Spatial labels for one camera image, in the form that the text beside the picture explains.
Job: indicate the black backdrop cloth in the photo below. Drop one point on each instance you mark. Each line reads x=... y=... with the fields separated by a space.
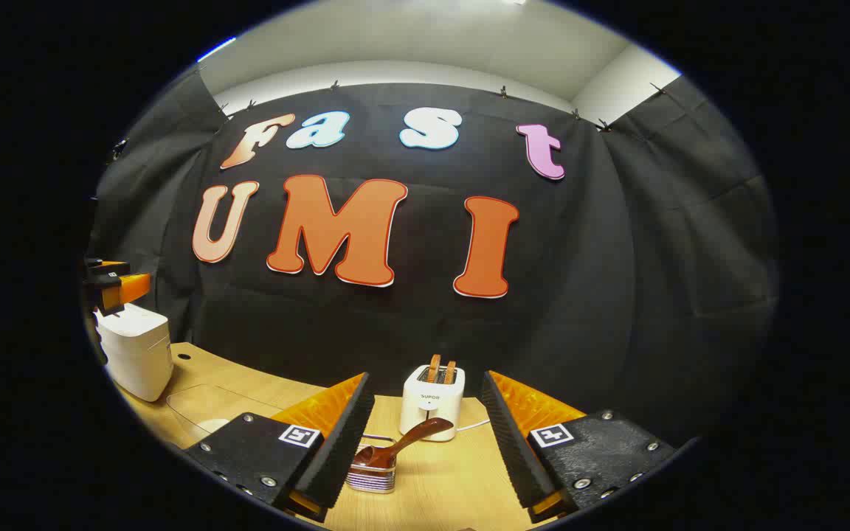
x=617 y=295

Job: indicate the brown toast slice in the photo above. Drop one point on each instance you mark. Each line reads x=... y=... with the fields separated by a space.
x=450 y=372
x=434 y=369

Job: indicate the white rice cooker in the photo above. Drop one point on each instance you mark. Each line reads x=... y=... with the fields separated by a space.
x=137 y=354

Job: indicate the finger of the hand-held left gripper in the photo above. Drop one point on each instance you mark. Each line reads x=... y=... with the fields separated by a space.
x=130 y=289
x=108 y=268

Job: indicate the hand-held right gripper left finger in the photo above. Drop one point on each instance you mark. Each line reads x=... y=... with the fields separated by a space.
x=344 y=450

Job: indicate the white toaster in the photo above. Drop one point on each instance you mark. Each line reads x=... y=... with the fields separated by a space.
x=431 y=409

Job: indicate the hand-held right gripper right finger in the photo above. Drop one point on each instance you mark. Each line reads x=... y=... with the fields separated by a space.
x=513 y=450

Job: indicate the brown wooden spoon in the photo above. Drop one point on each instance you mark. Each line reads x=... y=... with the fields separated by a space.
x=375 y=457

